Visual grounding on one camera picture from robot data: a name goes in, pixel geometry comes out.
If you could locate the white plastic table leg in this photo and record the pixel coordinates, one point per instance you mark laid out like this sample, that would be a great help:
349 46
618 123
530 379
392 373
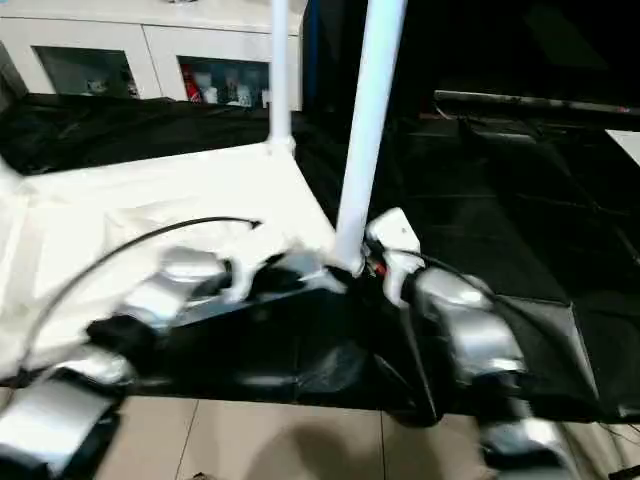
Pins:
365 125
7 170
280 75

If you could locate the white plastic table top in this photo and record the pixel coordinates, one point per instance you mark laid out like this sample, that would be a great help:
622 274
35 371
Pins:
125 210

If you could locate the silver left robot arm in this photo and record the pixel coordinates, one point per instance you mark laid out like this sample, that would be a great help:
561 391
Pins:
150 300

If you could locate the black table mat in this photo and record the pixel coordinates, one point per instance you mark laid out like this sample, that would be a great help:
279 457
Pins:
500 225

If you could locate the black case with yellow label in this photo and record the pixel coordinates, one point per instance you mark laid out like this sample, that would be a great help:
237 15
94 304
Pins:
345 50

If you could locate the grey metal bar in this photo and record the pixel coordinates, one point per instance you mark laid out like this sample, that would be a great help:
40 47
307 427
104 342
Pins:
540 102

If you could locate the white sideboard cabinet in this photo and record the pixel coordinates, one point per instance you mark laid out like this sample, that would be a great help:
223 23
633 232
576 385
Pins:
150 30

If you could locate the white flat board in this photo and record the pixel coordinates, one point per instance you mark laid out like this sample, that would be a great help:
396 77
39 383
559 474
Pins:
625 145

